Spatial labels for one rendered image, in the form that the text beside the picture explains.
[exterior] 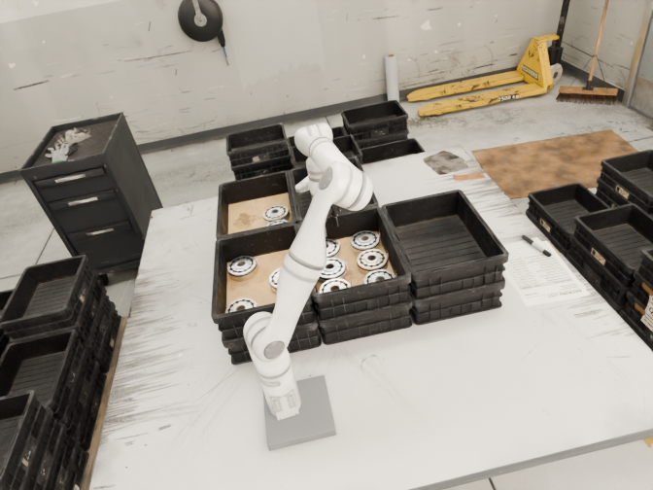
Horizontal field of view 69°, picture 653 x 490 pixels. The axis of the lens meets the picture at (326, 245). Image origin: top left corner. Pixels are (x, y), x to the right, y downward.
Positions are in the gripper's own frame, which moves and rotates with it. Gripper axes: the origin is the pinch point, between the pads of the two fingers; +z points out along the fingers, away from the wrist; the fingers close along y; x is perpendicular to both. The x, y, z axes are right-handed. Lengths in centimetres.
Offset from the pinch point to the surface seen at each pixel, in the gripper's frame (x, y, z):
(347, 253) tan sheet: 1.2, 8.6, 17.6
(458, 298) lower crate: -40.2, 8.7, 20.7
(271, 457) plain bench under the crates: -18, -59, 30
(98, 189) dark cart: 170, 6, 31
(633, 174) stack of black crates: -67, 177, 63
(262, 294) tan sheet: 14.7, -21.7, 17.5
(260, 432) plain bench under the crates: -11, -55, 30
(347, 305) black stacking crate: -15.1, -14.8, 14.7
